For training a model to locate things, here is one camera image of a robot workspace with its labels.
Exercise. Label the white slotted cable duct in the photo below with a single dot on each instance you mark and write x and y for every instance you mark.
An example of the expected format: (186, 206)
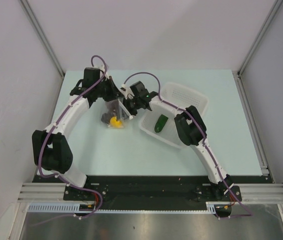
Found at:
(77, 208)

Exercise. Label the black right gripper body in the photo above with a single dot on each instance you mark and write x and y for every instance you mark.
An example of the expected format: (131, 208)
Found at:
(133, 105)

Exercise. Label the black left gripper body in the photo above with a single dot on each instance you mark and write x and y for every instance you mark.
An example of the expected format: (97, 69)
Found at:
(105, 89)

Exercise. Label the aluminium left corner post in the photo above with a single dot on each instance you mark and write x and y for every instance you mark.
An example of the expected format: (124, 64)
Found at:
(30, 14)

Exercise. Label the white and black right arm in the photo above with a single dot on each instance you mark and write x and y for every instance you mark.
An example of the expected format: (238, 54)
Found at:
(193, 133)

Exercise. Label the clear zip top bag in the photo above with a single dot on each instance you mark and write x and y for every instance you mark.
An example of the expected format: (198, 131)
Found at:
(122, 114)

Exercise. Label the white perforated plastic basket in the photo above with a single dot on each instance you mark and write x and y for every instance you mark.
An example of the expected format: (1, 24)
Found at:
(180, 96)

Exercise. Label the dark purple fake grapes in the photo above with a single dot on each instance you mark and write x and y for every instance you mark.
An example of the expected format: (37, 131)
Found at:
(112, 106)

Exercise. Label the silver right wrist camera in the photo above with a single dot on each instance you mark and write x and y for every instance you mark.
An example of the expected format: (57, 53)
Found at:
(125, 91)

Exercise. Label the aluminium corner post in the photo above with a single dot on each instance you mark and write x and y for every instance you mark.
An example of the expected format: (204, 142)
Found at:
(30, 14)
(260, 35)

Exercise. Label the dark round fake fruit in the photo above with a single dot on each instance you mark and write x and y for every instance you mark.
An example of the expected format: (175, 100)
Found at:
(105, 118)

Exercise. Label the yellow fake fruit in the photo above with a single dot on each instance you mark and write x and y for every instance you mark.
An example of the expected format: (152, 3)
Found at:
(115, 123)

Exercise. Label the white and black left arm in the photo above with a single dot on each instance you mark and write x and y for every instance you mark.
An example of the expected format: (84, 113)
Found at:
(51, 150)

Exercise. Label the aluminium front frame rail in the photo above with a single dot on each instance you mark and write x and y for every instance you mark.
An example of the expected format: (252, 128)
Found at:
(251, 193)

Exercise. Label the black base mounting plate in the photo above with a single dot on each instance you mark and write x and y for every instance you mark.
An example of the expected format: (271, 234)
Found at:
(196, 188)

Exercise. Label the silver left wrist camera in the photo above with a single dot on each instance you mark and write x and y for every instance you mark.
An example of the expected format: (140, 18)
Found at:
(104, 67)

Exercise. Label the green fake vegetable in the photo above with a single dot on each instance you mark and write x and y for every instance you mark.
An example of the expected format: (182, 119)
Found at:
(160, 123)

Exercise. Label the aluminium right corner post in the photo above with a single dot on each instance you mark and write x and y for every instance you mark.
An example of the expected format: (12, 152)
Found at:
(260, 35)

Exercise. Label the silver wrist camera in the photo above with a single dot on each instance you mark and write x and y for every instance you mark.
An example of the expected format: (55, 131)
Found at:
(125, 91)
(104, 67)

